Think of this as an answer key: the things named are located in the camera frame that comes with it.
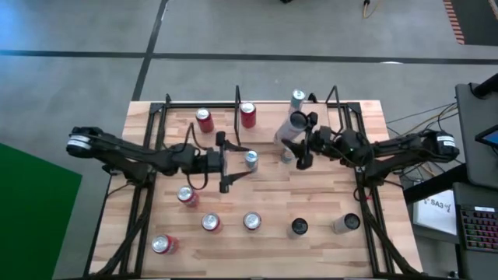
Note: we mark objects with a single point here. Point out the blue silver Red Bull can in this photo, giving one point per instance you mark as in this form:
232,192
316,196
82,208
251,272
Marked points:
287,157
251,160

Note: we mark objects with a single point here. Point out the red Star Wars Coca-Cola can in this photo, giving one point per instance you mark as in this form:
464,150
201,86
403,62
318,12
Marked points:
252,221

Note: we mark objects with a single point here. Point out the white Celsius Peach Vibe can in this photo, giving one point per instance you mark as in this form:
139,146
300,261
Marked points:
288,130

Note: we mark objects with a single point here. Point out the dark floor mat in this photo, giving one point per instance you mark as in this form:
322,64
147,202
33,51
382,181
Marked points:
480,21

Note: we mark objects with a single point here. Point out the red can black Coca-Cola script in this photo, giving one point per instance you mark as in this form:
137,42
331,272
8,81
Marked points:
248,116
204,118

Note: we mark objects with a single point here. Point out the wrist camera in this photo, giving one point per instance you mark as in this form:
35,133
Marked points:
325,138
212,161

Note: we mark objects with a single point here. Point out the tablet screen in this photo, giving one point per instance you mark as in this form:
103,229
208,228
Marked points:
491,137

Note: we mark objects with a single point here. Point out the gray cart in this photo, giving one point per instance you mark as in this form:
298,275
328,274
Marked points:
476,116

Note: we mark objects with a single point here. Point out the black aluminium rig frame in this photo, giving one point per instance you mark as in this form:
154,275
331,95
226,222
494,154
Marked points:
218,105

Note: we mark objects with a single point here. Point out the orange black striped strip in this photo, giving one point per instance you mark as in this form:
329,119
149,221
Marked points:
453,21

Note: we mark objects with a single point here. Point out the gray side desk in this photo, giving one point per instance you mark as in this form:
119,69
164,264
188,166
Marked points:
472,266

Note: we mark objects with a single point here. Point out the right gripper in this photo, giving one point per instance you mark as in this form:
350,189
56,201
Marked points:
311,151

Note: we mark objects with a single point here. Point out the red Fanta can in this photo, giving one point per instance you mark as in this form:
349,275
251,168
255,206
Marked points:
187,195
211,222

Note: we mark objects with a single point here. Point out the white can with black top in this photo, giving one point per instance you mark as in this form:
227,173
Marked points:
346,223

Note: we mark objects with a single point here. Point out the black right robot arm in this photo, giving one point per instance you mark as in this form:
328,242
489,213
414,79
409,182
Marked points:
404,149

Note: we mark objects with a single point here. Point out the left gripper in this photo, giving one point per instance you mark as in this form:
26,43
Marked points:
222,163

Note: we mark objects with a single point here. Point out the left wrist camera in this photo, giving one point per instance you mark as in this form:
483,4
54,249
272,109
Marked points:
212,161

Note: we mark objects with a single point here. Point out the backlit black keyboard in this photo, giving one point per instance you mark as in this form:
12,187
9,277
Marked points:
480,229

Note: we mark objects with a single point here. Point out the green floor mat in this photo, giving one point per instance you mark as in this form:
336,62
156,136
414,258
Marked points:
31,218

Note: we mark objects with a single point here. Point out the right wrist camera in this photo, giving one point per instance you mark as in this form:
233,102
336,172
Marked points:
325,138

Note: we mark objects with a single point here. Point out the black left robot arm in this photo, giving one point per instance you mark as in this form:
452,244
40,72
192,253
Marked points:
124,149

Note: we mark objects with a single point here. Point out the red soda can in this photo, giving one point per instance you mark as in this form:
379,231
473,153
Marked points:
165,244

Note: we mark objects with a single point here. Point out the slim teal beverage can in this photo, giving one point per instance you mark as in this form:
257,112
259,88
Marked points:
297,97

